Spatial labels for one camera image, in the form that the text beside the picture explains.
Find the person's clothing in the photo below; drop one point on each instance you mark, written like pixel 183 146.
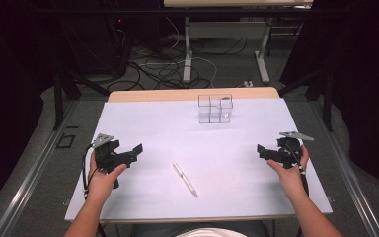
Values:
pixel 204 230

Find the aluminium floor rail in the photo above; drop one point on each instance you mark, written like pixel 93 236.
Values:
pixel 348 177
pixel 29 177

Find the person's left hand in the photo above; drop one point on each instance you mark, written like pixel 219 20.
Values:
pixel 103 184

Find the wooden table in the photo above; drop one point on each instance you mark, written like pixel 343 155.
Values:
pixel 164 95

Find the white power strip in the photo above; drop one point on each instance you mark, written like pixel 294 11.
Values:
pixel 248 84

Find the white table mat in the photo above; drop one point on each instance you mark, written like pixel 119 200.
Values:
pixel 210 144

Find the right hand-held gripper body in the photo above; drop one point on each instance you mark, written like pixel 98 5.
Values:
pixel 289 149

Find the black computer tower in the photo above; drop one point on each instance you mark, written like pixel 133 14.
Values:
pixel 95 42

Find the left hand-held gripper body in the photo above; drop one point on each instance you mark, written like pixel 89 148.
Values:
pixel 107 154

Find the clear acrylic organizer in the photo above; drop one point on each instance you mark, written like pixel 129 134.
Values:
pixel 215 110

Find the person's right hand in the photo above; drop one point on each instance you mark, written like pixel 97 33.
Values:
pixel 289 179

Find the silver pen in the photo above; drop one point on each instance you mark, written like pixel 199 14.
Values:
pixel 185 179

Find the white desk with metal legs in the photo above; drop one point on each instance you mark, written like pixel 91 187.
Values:
pixel 230 29

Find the black metal stand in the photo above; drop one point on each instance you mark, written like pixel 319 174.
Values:
pixel 65 95
pixel 322 95

